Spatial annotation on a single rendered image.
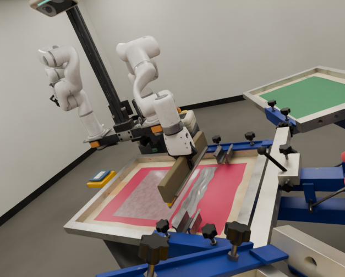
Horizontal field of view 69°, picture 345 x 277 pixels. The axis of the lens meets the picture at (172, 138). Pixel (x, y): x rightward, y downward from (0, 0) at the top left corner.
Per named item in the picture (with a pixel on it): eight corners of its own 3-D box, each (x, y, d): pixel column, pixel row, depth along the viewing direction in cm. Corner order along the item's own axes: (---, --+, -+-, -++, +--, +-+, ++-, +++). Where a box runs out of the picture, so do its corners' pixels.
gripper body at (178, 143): (188, 121, 94) (197, 147, 98) (165, 124, 100) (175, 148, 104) (180, 131, 88) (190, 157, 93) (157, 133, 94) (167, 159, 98)
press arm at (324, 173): (282, 190, 83) (279, 178, 81) (284, 179, 88) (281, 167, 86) (345, 192, 74) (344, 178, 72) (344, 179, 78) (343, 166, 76)
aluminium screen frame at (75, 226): (66, 233, 112) (63, 226, 110) (137, 160, 156) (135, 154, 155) (242, 264, 69) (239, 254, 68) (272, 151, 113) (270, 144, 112)
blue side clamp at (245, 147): (208, 161, 127) (203, 149, 125) (211, 156, 131) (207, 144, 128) (270, 158, 111) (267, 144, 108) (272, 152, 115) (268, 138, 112)
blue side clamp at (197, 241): (153, 253, 85) (146, 238, 83) (160, 242, 89) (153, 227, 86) (241, 270, 69) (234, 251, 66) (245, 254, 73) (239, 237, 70)
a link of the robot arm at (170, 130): (187, 116, 93) (189, 123, 94) (167, 120, 98) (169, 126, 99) (178, 126, 88) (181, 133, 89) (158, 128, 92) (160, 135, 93)
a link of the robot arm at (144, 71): (154, 71, 108) (174, 110, 101) (126, 82, 107) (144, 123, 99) (151, 57, 100) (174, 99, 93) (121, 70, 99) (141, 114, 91)
